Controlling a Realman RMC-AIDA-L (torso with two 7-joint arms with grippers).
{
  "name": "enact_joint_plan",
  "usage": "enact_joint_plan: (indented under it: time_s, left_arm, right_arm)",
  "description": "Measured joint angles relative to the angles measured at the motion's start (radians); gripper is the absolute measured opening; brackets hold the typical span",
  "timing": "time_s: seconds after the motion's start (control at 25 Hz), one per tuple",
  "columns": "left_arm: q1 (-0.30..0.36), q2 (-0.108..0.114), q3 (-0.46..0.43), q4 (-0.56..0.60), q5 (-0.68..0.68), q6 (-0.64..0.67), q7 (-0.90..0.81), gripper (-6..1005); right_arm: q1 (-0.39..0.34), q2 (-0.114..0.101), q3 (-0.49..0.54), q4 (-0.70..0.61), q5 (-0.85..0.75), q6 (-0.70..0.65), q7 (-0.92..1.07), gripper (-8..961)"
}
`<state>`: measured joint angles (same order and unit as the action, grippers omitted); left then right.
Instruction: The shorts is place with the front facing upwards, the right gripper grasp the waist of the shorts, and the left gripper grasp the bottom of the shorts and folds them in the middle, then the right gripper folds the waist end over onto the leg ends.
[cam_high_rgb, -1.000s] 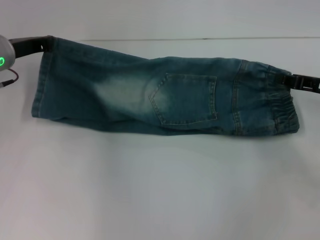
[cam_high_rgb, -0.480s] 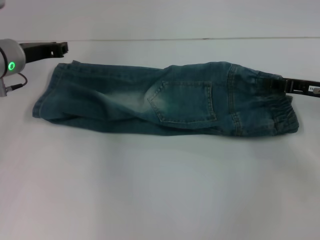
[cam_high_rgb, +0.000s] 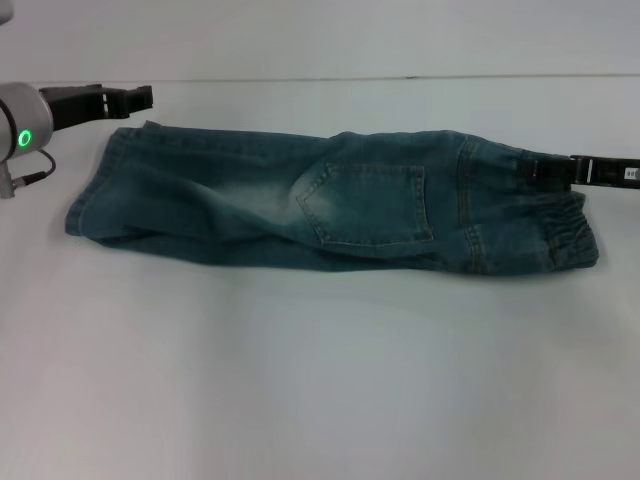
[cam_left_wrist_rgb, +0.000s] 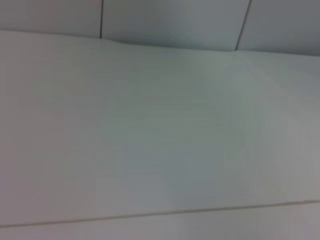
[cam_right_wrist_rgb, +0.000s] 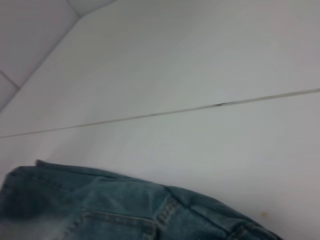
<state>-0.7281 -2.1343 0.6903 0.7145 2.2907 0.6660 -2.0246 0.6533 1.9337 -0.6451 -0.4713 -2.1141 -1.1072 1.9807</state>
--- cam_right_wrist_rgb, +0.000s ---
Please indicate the blue denim shorts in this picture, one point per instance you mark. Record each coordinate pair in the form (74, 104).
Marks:
(112, 212)

